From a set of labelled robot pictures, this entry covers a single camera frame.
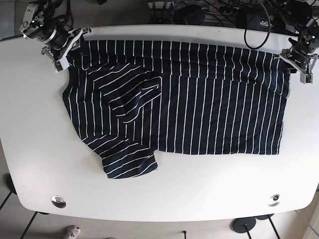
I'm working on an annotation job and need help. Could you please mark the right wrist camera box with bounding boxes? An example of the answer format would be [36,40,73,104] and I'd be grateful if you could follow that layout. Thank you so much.
[53,58,70,73]

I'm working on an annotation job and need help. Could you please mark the left silver table grommet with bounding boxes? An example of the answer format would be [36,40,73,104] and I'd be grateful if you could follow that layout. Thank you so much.
[51,195,66,209]

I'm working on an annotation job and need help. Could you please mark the silver table grommet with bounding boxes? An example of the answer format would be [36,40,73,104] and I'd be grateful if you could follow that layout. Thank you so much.
[267,194,281,207]
[51,195,66,209]

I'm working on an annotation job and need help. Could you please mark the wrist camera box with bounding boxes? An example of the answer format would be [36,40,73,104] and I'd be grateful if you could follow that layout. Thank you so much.
[53,58,70,73]
[300,73,313,84]

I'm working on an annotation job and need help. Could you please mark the tangled black cables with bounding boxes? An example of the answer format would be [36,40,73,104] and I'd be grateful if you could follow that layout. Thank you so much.
[147,0,272,30]

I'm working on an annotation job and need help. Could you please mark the navy white striped T-shirt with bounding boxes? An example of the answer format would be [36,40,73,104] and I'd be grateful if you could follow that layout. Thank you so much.
[62,40,290,179]

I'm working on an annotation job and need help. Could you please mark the white orange sneaker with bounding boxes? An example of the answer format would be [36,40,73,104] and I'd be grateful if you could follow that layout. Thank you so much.
[64,226,81,239]

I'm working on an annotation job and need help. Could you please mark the black round stand base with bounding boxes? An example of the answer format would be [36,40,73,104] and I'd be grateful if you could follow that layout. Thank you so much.
[232,217,256,234]

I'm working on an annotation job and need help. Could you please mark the right silver table grommet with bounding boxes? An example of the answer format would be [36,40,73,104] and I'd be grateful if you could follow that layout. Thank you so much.
[267,194,281,207]

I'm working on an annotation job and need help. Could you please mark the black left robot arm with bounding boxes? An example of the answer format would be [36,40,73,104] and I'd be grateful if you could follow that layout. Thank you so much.
[236,0,319,84]

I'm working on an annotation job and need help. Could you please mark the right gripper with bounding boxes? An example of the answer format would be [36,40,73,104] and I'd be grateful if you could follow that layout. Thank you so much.
[41,28,92,64]

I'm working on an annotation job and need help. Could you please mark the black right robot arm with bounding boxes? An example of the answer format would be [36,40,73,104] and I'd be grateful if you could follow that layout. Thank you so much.
[19,0,91,72]

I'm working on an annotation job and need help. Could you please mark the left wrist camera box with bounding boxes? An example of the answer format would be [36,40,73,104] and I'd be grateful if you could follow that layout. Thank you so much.
[300,73,313,84]

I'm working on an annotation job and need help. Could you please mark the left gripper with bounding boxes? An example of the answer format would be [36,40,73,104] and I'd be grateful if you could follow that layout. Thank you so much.
[274,49,319,77]

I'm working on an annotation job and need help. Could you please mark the black power adapter box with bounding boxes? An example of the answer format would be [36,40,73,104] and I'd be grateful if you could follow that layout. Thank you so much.
[173,4,205,25]

